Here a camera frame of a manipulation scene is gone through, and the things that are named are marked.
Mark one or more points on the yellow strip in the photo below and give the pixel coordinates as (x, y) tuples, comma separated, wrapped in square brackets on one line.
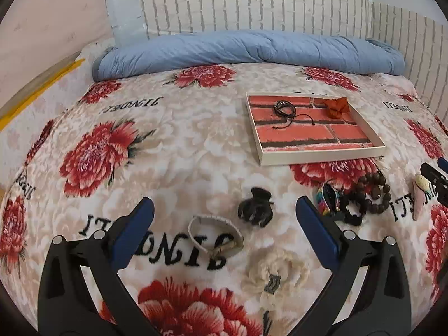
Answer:
[(38, 92)]

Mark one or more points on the orange fabric scrunchie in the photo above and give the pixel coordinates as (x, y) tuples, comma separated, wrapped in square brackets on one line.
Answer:
[(335, 107)]

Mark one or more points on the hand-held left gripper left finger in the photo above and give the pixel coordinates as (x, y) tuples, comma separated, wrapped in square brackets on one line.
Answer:
[(134, 224)]

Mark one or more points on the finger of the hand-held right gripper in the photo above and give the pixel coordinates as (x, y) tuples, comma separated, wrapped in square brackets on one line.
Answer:
[(434, 176)]

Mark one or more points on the clear plastic bag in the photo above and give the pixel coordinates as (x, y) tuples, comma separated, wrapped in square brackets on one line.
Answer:
[(122, 10)]

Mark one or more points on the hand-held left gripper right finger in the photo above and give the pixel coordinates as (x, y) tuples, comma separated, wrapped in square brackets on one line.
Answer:
[(315, 229)]

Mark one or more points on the blue quilt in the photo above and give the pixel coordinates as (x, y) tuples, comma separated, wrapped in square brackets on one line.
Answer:
[(227, 49)]

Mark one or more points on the floral printed blanket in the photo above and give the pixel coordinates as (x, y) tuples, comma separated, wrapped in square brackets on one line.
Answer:
[(182, 161)]

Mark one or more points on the black hair claw clip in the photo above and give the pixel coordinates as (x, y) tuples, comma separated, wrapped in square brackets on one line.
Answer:
[(254, 208)]

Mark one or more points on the brick print shallow box tray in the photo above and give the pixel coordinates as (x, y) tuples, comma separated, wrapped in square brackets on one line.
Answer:
[(315, 133)]

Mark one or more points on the cream crochet flower scrunchie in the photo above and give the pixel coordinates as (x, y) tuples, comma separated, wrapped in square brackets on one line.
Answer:
[(273, 269)]

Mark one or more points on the pink plush hair clip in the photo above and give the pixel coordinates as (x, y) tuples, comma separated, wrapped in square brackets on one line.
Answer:
[(420, 199)]

